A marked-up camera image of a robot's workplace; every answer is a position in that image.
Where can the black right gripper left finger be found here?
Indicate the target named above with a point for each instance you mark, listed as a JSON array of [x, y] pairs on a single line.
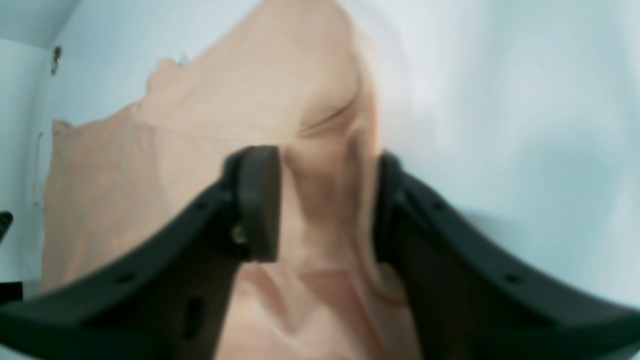
[[168, 298]]

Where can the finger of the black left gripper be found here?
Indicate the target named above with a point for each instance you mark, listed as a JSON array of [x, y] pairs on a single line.
[[6, 221]]

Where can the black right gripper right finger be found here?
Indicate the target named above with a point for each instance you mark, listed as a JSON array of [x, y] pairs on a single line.
[[471, 300]]

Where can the peach T-shirt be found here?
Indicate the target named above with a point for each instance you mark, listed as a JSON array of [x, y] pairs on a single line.
[[293, 75]]

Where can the right table cable grommet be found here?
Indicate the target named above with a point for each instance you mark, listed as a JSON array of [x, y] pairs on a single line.
[[56, 56]]

